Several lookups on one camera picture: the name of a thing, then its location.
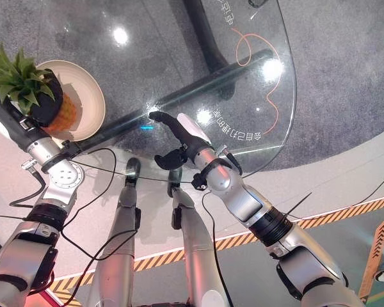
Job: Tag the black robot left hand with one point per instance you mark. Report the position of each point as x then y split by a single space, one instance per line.
48 102

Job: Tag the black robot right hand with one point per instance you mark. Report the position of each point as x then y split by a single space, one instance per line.
187 134

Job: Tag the orange pineapple with green crown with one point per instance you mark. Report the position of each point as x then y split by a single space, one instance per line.
65 115

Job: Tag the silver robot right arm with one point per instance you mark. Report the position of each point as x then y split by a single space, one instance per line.
225 180

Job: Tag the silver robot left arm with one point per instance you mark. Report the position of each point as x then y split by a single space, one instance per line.
62 176

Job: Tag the cream round plate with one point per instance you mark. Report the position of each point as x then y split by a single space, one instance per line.
89 96

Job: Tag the dark robot right foot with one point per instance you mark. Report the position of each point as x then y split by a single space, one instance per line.
175 179

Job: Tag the dark robot foot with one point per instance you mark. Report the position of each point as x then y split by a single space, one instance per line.
133 166
175 179

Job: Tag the dark robot left foot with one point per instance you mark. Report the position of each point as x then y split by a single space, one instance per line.
133 166

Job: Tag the black table base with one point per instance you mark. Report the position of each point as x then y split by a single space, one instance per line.
208 32

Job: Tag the silver robot right leg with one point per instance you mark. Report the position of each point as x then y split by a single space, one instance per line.
195 243

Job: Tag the silver robot leg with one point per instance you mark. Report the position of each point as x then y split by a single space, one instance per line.
115 256
195 243

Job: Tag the silver robot left leg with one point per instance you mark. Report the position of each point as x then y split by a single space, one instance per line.
115 256

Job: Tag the small black object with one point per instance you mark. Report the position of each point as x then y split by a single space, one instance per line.
258 3

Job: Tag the yellow black hazard tape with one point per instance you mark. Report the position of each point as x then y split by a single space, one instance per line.
339 215

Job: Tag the orange arrow floor sign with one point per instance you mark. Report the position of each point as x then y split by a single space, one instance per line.
376 256

